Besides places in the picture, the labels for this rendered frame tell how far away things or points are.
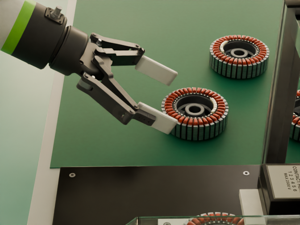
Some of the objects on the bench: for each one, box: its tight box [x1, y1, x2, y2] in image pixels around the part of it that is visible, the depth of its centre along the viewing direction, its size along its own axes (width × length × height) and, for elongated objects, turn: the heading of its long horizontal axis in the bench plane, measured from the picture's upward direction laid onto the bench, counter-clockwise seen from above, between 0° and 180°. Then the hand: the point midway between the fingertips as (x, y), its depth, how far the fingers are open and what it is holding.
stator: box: [209, 35, 269, 79], centre depth 124 cm, size 11×11×4 cm
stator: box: [161, 88, 229, 140], centre depth 110 cm, size 11×11×4 cm
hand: (167, 99), depth 108 cm, fingers open, 13 cm apart
